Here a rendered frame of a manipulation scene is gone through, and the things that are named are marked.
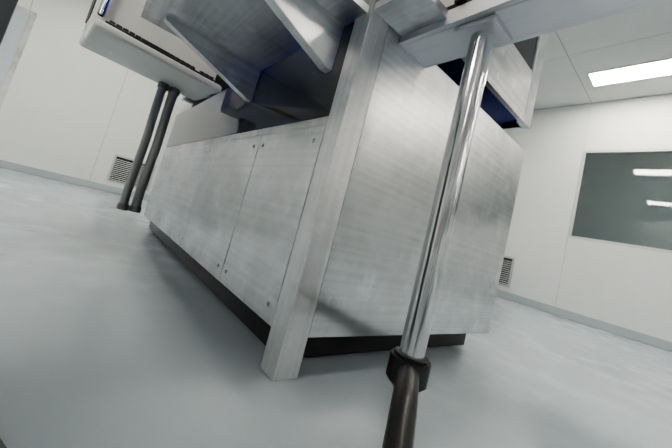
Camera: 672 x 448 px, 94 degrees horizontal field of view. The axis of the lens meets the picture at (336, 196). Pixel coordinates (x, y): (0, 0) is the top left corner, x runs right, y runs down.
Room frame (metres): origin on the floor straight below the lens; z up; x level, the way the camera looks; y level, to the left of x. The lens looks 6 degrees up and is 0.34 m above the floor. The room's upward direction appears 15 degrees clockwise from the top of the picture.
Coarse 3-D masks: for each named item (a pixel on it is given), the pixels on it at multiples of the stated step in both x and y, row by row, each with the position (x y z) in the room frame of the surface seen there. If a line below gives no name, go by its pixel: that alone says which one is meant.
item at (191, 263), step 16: (208, 272) 1.23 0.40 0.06; (224, 288) 1.09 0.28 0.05; (240, 304) 0.97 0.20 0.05; (256, 320) 0.88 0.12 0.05; (352, 336) 0.92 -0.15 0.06; (368, 336) 0.96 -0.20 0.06; (384, 336) 1.01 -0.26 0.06; (400, 336) 1.06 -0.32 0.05; (432, 336) 1.18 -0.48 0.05; (448, 336) 1.25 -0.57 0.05; (464, 336) 1.33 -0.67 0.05; (304, 352) 0.82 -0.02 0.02; (320, 352) 0.85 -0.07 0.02; (336, 352) 0.89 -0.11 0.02; (352, 352) 0.93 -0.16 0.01
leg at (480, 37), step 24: (480, 24) 0.60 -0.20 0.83; (480, 48) 0.62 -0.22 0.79; (480, 72) 0.62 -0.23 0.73; (480, 96) 0.62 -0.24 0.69; (456, 120) 0.63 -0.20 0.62; (456, 144) 0.62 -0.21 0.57; (456, 168) 0.62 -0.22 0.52; (456, 192) 0.62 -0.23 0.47; (432, 216) 0.63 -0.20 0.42; (432, 240) 0.62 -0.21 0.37; (432, 264) 0.62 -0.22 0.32; (432, 288) 0.62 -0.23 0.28; (408, 312) 0.64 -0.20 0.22; (432, 312) 0.62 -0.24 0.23; (408, 336) 0.62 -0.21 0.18
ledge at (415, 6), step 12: (384, 0) 0.66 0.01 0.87; (396, 0) 0.64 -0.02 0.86; (408, 0) 0.63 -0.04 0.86; (420, 0) 0.62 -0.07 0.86; (432, 0) 0.61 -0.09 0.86; (384, 12) 0.68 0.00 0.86; (396, 12) 0.67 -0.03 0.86; (408, 12) 0.66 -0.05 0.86; (420, 12) 0.65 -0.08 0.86; (432, 12) 0.64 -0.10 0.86; (444, 12) 0.64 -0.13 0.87; (396, 24) 0.71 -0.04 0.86; (408, 24) 0.70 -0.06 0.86; (420, 24) 0.69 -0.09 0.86
